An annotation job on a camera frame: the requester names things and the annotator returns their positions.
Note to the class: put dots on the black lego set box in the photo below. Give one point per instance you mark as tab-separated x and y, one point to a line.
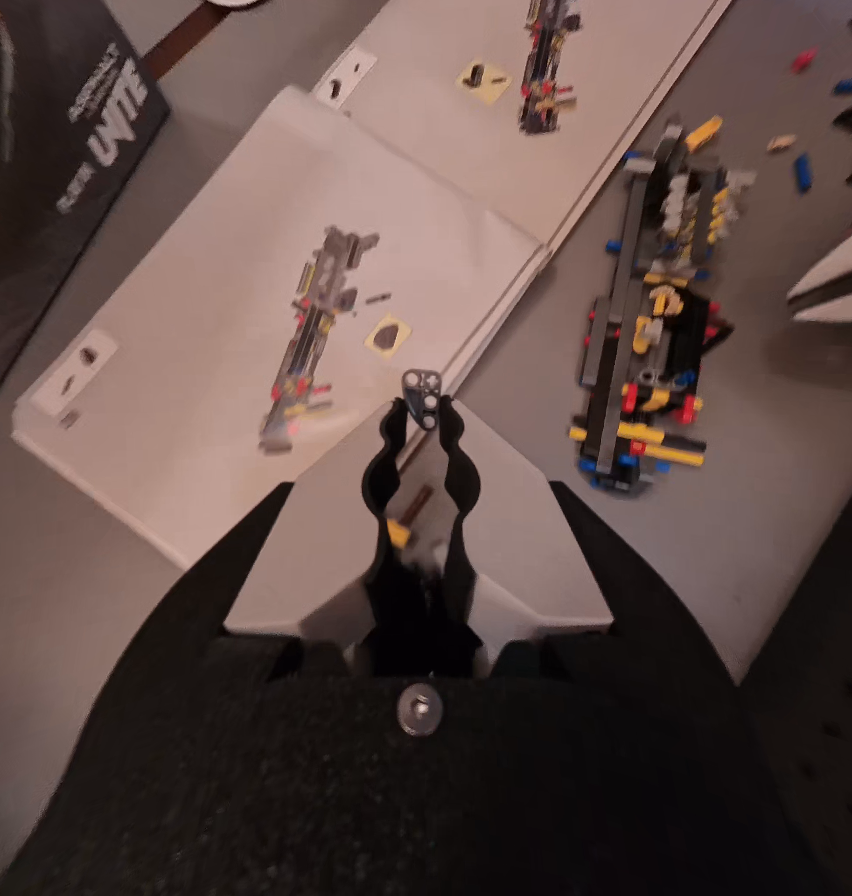
41	210

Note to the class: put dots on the tan lego pin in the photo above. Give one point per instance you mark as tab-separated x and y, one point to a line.
781	143

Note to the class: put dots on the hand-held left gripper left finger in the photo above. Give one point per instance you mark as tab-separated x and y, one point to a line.
307	560

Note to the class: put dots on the white lego instruction booklet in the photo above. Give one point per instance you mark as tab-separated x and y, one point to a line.
223	245

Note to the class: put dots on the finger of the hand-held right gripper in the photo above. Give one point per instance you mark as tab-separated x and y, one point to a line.
842	273
839	313

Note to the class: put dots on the brown lego axle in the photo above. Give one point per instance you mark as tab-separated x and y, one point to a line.
420	502

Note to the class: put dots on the yellow lego connector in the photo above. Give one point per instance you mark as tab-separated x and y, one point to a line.
704	134

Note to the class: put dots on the small yellow lego piece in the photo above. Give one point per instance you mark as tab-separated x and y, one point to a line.
398	533

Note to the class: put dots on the lego car chassis assembly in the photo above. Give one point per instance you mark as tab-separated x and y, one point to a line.
625	280

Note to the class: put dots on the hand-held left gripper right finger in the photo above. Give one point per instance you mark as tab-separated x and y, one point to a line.
538	560

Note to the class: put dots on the blue lego pin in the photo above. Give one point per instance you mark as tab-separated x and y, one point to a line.
802	172

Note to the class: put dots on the dark grey triangular lego piece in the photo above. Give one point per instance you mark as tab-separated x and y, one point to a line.
412	393

